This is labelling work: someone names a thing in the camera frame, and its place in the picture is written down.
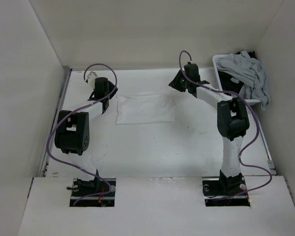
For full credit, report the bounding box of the white tank top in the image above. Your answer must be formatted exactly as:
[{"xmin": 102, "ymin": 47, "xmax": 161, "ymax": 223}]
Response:
[{"xmin": 116, "ymin": 91, "xmax": 176, "ymax": 125}]

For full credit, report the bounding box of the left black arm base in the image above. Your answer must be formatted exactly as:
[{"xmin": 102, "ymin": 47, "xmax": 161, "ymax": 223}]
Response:
[{"xmin": 66, "ymin": 178, "xmax": 117, "ymax": 207}]

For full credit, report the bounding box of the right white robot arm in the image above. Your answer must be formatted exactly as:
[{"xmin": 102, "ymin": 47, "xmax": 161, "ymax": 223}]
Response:
[{"xmin": 169, "ymin": 62, "xmax": 250, "ymax": 197}]

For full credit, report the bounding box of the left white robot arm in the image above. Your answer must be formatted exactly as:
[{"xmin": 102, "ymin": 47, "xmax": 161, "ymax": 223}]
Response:
[{"xmin": 52, "ymin": 77, "xmax": 118, "ymax": 156}]

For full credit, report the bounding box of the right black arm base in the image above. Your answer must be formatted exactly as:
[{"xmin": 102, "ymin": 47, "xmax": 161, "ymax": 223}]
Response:
[{"xmin": 202, "ymin": 171, "xmax": 250, "ymax": 207}]

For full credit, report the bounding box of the black tank top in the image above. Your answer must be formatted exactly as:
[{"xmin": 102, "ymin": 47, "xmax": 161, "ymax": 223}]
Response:
[{"xmin": 217, "ymin": 51, "xmax": 257, "ymax": 99}]

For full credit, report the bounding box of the grey tank top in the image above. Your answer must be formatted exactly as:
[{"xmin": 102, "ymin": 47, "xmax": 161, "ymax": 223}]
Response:
[{"xmin": 212, "ymin": 51, "xmax": 270, "ymax": 110}]

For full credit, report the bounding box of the white plastic laundry basket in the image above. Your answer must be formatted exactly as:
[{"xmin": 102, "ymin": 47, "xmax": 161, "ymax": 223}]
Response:
[{"xmin": 212, "ymin": 54, "xmax": 261, "ymax": 106}]

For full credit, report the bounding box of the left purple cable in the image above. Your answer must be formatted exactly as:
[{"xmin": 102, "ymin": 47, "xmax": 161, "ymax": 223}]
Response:
[{"xmin": 46, "ymin": 63, "xmax": 118, "ymax": 207}]

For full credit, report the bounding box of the purple cable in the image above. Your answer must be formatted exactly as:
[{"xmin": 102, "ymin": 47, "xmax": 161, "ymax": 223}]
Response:
[
  {"xmin": 46, "ymin": 63, "xmax": 118, "ymax": 207},
  {"xmin": 178, "ymin": 50, "xmax": 273, "ymax": 200}
]

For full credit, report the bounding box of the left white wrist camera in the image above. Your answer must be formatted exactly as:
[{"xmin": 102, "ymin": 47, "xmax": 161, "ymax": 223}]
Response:
[{"xmin": 85, "ymin": 71, "xmax": 98, "ymax": 88}]

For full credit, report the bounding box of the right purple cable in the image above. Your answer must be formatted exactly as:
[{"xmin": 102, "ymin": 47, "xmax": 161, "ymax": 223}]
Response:
[{"xmin": 178, "ymin": 50, "xmax": 273, "ymax": 200}]

